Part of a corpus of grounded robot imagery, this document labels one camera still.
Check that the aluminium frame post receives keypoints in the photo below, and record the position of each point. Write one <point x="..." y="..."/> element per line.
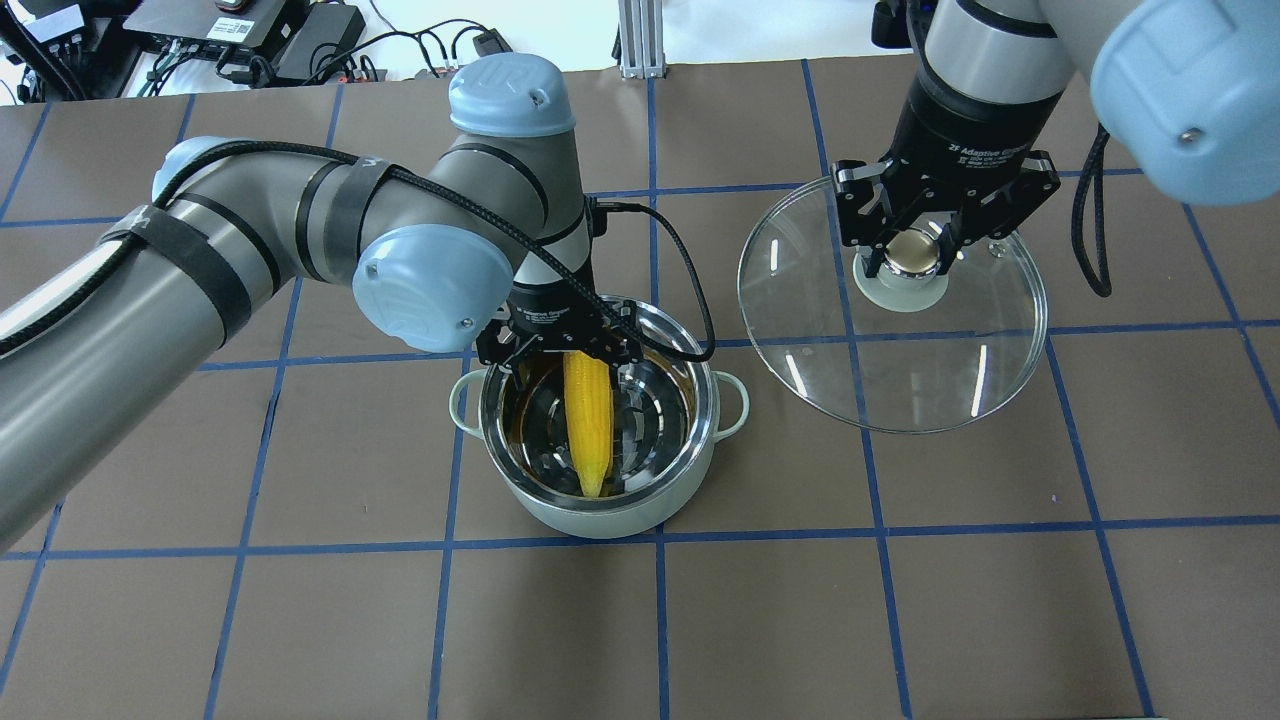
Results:
<point x="640" y="40"/>

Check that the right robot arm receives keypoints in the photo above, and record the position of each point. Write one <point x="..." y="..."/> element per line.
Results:
<point x="1189" y="88"/>

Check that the glass pot lid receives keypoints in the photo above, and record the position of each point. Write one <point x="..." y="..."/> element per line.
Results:
<point x="910" y="349"/>

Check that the mint green electric pot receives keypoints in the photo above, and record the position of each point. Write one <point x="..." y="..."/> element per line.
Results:
<point x="668" y="418"/>

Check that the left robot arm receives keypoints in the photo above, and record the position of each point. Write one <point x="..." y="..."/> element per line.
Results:
<point x="491" y="250"/>

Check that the black electronics box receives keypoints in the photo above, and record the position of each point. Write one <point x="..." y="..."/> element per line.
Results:
<point x="261" y="26"/>

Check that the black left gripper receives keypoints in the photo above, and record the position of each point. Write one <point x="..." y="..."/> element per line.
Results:
<point x="548" y="312"/>

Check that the black power adapter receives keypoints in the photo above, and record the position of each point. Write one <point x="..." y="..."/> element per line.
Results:
<point x="329" y="29"/>

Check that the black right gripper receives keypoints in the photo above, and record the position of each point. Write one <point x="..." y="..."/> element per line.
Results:
<point x="955" y="135"/>

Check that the yellow corn cob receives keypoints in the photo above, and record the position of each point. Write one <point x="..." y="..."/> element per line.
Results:
<point x="588" y="406"/>

